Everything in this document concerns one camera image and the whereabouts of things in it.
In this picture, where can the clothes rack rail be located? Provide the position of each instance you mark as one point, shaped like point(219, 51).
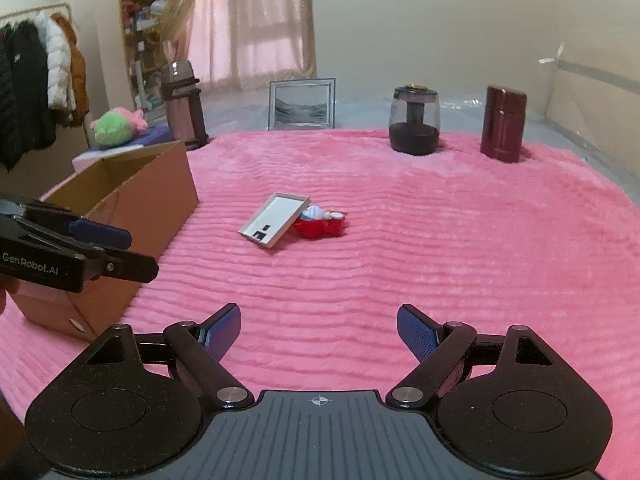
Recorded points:
point(30, 11)

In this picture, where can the white puffer jacket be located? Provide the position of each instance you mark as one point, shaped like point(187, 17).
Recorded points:
point(57, 65)

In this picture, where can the red toy figurine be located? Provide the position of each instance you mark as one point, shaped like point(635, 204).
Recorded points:
point(315, 225)

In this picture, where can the pink curtain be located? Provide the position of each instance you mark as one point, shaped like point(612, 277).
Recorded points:
point(240, 25)

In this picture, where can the dark glass jar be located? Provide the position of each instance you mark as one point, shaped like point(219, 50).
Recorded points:
point(414, 135)

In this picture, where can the brown jacket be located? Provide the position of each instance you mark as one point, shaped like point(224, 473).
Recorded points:
point(79, 85)

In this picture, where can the maroon flask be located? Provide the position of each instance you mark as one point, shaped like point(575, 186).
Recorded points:
point(502, 125)

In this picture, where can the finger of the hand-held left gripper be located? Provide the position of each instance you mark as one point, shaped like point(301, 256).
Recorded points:
point(130, 267)
point(100, 232)

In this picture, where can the pink blanket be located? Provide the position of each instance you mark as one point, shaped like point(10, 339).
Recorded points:
point(400, 260)

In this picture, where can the white flat box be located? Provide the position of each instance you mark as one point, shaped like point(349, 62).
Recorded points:
point(272, 220)

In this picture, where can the purple box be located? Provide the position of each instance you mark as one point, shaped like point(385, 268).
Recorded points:
point(157, 135)

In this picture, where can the black jacket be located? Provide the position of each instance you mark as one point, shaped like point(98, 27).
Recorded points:
point(22, 90)

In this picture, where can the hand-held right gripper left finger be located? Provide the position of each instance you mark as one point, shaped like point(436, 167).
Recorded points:
point(225, 327)

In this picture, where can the wooden bookshelf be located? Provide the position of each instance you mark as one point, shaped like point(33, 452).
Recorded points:
point(137, 5)

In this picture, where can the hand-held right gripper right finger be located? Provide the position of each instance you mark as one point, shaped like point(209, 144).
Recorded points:
point(415, 330)

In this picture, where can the glass sand picture frame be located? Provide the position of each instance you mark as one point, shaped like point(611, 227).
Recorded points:
point(302, 105)

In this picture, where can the tan standing fan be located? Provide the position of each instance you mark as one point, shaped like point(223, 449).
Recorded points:
point(177, 12)

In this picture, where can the brown cardboard box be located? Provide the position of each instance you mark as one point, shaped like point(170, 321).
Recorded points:
point(150, 195)

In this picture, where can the green plush toy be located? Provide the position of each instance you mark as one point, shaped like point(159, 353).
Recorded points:
point(117, 127)

